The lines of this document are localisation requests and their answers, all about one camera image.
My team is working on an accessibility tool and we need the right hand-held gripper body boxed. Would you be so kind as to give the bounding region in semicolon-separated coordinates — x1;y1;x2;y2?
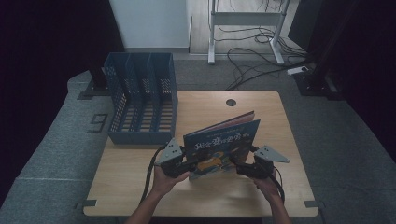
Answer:
253;145;290;180

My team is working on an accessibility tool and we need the dark curtain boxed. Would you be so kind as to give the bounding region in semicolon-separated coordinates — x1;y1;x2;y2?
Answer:
0;0;126;206
288;0;396;166

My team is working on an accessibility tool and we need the white metal desk frame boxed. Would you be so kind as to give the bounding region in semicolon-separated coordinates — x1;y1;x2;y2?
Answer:
207;0;291;65

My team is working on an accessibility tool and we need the blue cartoon picture book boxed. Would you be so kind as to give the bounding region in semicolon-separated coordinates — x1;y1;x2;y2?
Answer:
182;110;262;182

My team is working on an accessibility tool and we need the black floor cable tangle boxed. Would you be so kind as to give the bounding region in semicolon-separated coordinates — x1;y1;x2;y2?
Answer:
214;0;314;91

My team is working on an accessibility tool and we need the white wall panel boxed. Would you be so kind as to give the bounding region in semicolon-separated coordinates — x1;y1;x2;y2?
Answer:
108;0;191;49

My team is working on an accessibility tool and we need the person's left hand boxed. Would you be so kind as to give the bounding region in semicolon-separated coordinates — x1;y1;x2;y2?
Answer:
150;165;191;198

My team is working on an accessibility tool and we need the person's right hand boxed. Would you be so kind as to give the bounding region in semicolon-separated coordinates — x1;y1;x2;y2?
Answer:
253;175;282;203

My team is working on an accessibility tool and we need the white power strip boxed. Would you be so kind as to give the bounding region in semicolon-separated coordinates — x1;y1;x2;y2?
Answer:
286;65;310;77

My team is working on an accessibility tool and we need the black metal stand base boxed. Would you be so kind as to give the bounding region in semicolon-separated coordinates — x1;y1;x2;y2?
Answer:
293;60;345;101
77;55;126;101

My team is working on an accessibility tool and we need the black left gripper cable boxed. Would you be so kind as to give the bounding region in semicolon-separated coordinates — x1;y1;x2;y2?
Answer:
139;144;167;204

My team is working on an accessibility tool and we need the blue plastic file rack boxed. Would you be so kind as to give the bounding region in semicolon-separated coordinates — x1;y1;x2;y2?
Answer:
103;51;179;147

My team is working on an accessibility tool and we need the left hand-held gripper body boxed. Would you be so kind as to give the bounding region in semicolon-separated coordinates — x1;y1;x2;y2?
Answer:
155;137;188;179

